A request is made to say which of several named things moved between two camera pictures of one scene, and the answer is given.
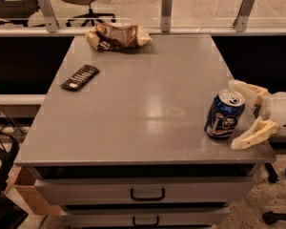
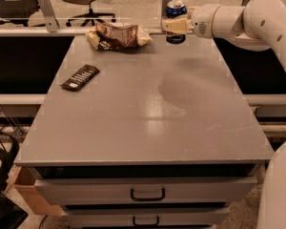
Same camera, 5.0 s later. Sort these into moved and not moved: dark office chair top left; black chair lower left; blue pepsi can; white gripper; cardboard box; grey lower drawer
Moved: white gripper; blue pepsi can
Not moved: grey lower drawer; black chair lower left; dark office chair top left; cardboard box
